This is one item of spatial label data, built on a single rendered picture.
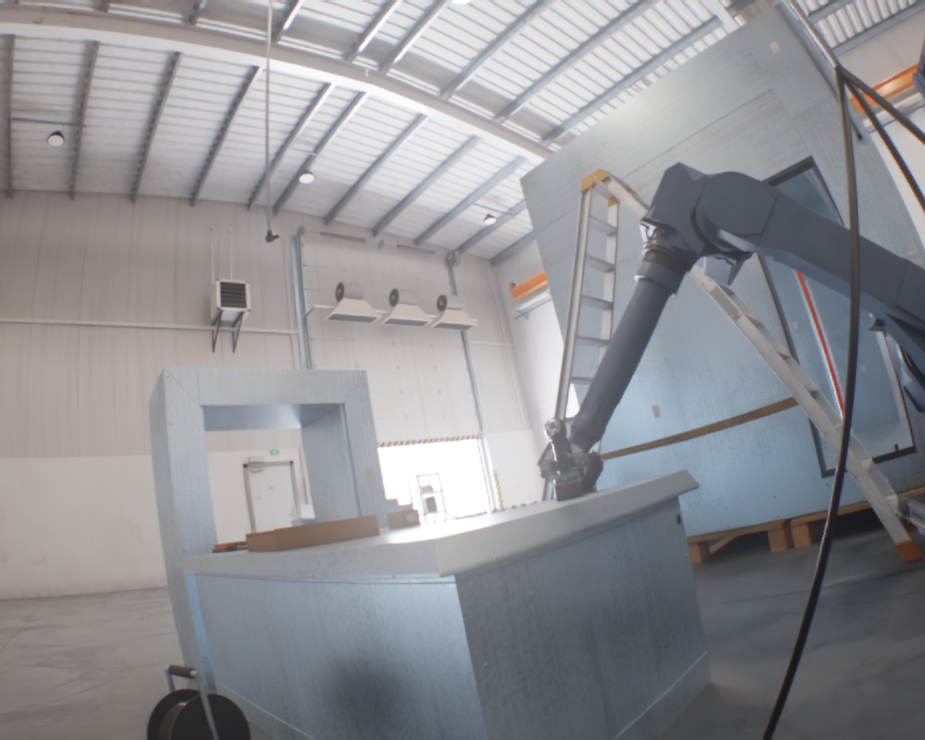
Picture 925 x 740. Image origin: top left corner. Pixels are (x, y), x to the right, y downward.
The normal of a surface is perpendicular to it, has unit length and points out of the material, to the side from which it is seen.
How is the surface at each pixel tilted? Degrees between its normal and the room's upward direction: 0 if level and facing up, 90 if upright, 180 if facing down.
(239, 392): 90
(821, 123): 90
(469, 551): 68
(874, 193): 90
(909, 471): 90
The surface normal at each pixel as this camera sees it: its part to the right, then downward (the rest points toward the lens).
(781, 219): -0.51, -0.22
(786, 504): -0.76, -0.01
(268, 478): 0.62, -0.31
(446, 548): 0.54, -0.65
